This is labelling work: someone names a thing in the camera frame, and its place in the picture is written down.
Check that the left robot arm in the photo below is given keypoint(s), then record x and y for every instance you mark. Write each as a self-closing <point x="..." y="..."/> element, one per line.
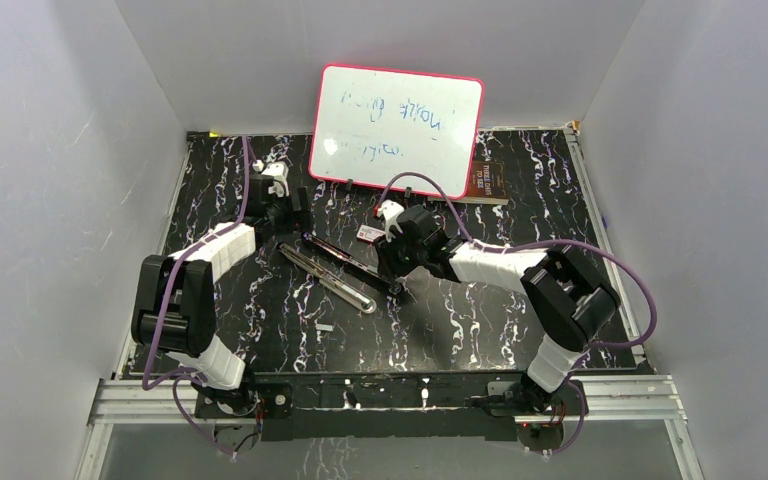
<point x="174" y="310"/>

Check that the red white staple box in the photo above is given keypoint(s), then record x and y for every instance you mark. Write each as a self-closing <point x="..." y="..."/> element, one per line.
<point x="369" y="234"/>

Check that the pink framed whiteboard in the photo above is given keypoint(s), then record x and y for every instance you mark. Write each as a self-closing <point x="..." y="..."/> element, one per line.
<point x="380" y="127"/>

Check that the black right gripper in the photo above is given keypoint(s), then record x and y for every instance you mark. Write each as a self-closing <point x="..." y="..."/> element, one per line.
<point x="387" y="262"/>

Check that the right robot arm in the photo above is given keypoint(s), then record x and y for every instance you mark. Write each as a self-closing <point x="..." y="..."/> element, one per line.
<point x="569" y="296"/>

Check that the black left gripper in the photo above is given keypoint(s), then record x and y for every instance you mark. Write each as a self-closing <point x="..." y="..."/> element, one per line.
<point x="298" y="221"/>

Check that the brown Three Days book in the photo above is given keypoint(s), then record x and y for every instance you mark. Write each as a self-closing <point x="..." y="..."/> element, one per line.
<point x="486" y="184"/>

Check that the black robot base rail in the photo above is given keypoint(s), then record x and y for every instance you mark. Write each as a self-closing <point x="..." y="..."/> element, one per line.
<point x="493" y="405"/>

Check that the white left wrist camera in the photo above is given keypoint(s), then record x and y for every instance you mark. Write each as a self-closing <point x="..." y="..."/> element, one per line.
<point x="276" y="175"/>

